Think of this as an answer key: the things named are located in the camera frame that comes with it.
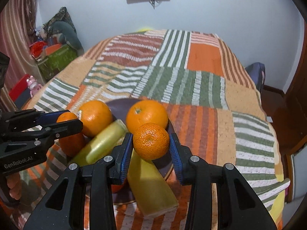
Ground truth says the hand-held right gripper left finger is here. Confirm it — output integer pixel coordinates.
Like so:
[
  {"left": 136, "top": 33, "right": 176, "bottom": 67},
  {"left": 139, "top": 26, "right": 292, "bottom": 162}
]
[{"left": 23, "top": 132, "right": 133, "bottom": 230}]

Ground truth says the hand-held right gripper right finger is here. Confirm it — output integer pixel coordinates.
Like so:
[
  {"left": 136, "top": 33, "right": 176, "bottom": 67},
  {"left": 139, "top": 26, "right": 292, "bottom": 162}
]
[{"left": 169, "top": 133, "right": 276, "bottom": 230}]

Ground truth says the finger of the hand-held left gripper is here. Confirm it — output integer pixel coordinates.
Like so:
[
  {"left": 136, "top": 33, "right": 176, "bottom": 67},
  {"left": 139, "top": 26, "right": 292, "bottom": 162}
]
[
  {"left": 34, "top": 119, "right": 83, "bottom": 148},
  {"left": 6, "top": 109, "right": 72, "bottom": 132}
]

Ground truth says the red tomato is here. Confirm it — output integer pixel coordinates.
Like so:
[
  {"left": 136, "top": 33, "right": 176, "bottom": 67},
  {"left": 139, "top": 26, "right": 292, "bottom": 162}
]
[
  {"left": 111, "top": 180, "right": 128, "bottom": 194},
  {"left": 56, "top": 112, "right": 85, "bottom": 158}
]

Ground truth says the yellow sugarcane piece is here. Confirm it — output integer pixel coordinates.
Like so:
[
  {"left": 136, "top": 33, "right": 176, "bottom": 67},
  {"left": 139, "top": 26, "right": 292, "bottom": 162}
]
[
  {"left": 69, "top": 119, "right": 129, "bottom": 167},
  {"left": 127, "top": 149, "right": 179, "bottom": 217}
]

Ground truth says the large orange with sticker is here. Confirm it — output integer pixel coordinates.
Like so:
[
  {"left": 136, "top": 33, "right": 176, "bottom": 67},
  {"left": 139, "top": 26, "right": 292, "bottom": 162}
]
[{"left": 77, "top": 100, "right": 113, "bottom": 138}]

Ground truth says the small mandarin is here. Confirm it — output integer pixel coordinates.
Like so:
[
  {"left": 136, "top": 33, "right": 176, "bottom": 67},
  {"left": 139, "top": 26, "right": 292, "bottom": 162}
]
[{"left": 133, "top": 123, "right": 170, "bottom": 161}]

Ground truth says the purple plate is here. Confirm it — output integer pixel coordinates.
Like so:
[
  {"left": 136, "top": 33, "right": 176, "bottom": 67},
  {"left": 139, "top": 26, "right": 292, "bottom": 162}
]
[{"left": 104, "top": 98, "right": 177, "bottom": 206}]

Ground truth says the pink toy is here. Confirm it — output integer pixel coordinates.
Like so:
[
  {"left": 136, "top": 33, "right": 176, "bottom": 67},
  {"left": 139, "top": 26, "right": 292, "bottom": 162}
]
[{"left": 26, "top": 76, "right": 40, "bottom": 97}]

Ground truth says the red flat box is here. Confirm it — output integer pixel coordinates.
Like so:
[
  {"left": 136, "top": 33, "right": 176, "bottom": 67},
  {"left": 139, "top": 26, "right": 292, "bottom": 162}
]
[{"left": 9, "top": 74, "right": 33, "bottom": 102}]

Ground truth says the green patterned box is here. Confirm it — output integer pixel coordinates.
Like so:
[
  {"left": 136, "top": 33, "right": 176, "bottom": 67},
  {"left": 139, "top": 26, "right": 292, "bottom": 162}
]
[{"left": 36, "top": 44, "right": 80, "bottom": 81}]

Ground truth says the orange box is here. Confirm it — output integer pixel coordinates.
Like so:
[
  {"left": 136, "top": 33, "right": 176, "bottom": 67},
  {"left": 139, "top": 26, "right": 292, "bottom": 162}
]
[{"left": 44, "top": 43, "right": 63, "bottom": 54}]

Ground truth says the red bag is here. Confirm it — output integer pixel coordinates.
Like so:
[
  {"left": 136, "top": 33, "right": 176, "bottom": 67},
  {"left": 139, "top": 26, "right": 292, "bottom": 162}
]
[{"left": 30, "top": 42, "right": 48, "bottom": 57}]

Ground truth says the striped patchwork blanket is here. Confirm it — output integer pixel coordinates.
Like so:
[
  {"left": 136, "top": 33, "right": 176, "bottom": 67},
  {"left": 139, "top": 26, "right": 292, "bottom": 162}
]
[{"left": 0, "top": 29, "right": 291, "bottom": 230}]

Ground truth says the grey plush toy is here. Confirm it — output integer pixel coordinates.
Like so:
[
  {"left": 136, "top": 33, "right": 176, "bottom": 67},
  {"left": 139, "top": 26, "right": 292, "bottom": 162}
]
[{"left": 51, "top": 21, "right": 85, "bottom": 56}]

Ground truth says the striped red curtain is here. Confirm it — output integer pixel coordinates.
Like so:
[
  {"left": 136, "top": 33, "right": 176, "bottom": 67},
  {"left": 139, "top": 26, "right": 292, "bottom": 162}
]
[{"left": 0, "top": 0, "right": 41, "bottom": 112}]

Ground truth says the dark patterned cushion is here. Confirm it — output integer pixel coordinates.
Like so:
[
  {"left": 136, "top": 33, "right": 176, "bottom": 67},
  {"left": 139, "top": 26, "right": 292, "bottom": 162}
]
[{"left": 46, "top": 7, "right": 78, "bottom": 37}]

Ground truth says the grey blue bag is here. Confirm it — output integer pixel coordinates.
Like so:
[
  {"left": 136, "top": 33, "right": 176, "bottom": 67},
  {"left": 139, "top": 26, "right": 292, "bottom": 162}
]
[{"left": 244, "top": 62, "right": 266, "bottom": 93}]

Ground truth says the brown wooden door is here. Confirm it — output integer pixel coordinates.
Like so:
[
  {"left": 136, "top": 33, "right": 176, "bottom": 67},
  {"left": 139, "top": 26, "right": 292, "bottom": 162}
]
[{"left": 273, "top": 20, "right": 307, "bottom": 155}]

